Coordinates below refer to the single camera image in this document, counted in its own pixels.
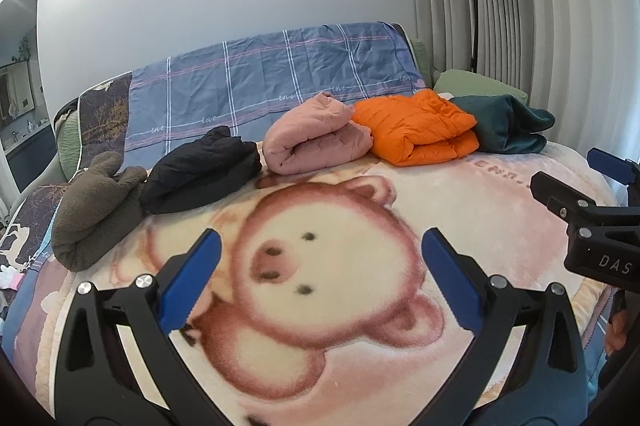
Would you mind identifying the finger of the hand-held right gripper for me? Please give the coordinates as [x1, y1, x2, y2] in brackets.
[530, 171, 640, 227]
[587, 148, 640, 185]

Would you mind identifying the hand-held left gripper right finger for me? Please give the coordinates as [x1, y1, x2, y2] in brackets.
[421, 228, 588, 426]

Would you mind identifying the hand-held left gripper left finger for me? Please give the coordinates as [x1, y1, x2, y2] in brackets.
[54, 228, 226, 426]

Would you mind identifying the pink quilted jacket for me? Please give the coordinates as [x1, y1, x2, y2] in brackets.
[263, 92, 375, 174]

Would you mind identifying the grey blue mattress sheet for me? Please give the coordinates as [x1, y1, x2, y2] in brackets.
[582, 286, 621, 402]

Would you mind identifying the teal fleece garment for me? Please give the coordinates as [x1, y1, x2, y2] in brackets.
[450, 94, 556, 155]

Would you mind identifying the black puffer jacket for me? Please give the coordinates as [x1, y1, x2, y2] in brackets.
[140, 126, 263, 215]

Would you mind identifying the brown fleece garment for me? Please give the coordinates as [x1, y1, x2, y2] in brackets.
[51, 151, 149, 271]

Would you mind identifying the bear print plush blanket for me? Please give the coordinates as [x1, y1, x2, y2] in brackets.
[10, 141, 626, 426]

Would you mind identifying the green pillow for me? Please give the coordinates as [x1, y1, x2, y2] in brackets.
[433, 69, 529, 104]
[54, 108, 83, 179]
[410, 38, 434, 81]

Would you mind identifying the grey pleated curtain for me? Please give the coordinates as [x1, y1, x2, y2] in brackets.
[400, 0, 640, 187]

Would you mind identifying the orange puffer jacket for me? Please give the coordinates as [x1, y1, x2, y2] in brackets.
[351, 89, 479, 167]

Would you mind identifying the dark tree print bedcover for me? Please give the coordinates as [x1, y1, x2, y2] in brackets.
[0, 72, 133, 277]

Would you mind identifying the blue plaid bed sheet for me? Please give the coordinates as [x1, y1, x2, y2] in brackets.
[123, 22, 426, 154]

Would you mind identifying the arched wall mirror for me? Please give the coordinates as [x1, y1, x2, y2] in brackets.
[0, 0, 58, 191]

